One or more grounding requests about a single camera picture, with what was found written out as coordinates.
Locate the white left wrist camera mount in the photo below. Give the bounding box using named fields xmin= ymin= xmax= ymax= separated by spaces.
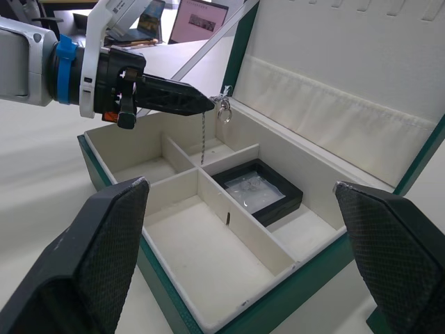
xmin=79 ymin=0 xmax=154 ymax=120

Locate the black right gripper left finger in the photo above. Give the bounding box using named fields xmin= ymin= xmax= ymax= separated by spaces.
xmin=0 ymin=176 xmax=151 ymax=334

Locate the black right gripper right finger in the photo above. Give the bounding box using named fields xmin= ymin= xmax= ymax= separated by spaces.
xmin=332 ymin=180 xmax=445 ymax=334

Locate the laptop with photo screen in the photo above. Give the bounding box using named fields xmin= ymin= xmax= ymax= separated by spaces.
xmin=106 ymin=0 xmax=167 ymax=45

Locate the white lid stay ribbon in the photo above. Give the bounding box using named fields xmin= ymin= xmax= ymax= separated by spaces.
xmin=135 ymin=0 xmax=261 ymax=119

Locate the black display case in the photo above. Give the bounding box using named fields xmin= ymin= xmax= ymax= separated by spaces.
xmin=211 ymin=158 xmax=305 ymax=228

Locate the silver chain with ring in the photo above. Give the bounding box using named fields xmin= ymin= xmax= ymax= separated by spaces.
xmin=200 ymin=93 xmax=233 ymax=166

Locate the green jewelry box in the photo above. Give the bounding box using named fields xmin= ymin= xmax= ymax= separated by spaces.
xmin=76 ymin=0 xmax=445 ymax=334

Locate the grey laptop with pink screen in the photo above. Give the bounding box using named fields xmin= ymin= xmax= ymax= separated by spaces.
xmin=168 ymin=0 xmax=230 ymax=46

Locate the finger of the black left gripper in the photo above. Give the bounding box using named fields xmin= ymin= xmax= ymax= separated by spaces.
xmin=143 ymin=74 xmax=207 ymax=95
xmin=133 ymin=79 xmax=217 ymax=118

